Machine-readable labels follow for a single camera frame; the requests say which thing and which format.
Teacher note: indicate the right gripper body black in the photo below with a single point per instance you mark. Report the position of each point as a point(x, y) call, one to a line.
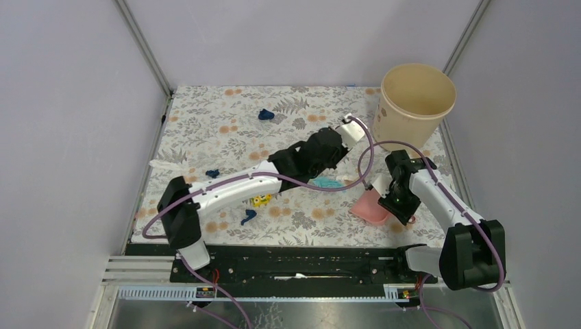
point(401, 202)

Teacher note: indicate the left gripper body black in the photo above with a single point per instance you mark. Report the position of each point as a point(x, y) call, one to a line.
point(338, 155)

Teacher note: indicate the pink plastic dustpan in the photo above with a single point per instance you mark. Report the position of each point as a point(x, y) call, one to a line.
point(368, 209)

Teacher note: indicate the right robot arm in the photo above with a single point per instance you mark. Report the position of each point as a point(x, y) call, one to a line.
point(473, 253)

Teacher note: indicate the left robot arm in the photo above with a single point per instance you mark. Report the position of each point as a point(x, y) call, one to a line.
point(183, 205)

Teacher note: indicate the teal paper strip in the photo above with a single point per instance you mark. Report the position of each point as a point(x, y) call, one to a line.
point(326, 183)

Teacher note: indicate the yellow owl puzzle piece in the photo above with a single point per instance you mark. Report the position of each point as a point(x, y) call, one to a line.
point(261, 200)

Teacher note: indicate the blue paper scrap back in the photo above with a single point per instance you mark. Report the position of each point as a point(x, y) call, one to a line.
point(265, 115)

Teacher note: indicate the blue paper scrap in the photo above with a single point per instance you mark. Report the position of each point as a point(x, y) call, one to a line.
point(213, 173)
point(265, 115)
point(249, 215)

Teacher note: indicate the blue paper scrap bottom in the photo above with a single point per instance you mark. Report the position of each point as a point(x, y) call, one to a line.
point(249, 215)

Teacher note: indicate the blue paper scrap far left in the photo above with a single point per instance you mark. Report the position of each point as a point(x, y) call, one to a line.
point(213, 173)

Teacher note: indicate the beige paper bucket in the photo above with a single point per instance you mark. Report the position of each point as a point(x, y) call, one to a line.
point(414, 99)

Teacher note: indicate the floral tablecloth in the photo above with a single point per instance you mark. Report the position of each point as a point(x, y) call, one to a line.
point(217, 127)

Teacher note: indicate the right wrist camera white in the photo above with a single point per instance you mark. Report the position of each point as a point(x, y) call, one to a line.
point(381, 184)

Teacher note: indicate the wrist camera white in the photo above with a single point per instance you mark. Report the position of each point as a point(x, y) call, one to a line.
point(351, 131)
point(381, 184)

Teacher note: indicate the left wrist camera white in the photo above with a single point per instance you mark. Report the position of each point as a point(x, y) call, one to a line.
point(351, 131)

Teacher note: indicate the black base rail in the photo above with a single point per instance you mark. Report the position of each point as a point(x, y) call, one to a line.
point(230, 264)

